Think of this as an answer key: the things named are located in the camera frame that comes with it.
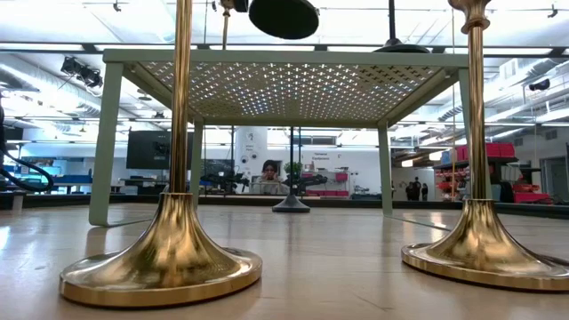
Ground black candlestick holder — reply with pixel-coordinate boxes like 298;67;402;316
247;0;320;40
373;0;431;54
271;126;311;214

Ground gold candlestick holder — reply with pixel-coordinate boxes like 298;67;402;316
400;0;569;293
220;0;236;51
59;0;263;308

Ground white pillar with dome cameras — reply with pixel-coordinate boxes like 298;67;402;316
235;126;268;183

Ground pale green perforated metal stand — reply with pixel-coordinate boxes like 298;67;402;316
87;48;473;228

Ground black computer monitor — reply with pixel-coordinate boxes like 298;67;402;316
126;130;172;171

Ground red storage bin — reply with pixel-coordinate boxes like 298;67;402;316
456;142;516;160
513;184;552;204

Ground black hanging camera unit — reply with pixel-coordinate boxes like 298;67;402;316
60;56;104;89

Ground black corrugated cable hose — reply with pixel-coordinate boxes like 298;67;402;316
0;148;55;194

